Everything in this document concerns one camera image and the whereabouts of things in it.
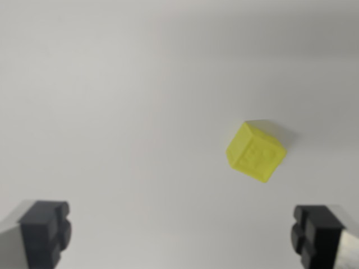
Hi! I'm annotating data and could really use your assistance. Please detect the black silver gripper right finger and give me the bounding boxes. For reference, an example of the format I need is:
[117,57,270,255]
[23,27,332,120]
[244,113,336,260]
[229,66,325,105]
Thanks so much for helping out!
[290,204,359,269]

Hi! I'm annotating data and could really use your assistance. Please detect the black silver gripper left finger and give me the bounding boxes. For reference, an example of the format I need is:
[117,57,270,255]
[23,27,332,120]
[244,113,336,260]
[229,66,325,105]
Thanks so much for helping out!
[0,199,72,269]

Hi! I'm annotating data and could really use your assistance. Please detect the yellow embossed cube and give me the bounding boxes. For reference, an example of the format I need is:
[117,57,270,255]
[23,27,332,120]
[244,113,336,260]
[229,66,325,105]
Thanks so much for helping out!
[225,120,288,184]

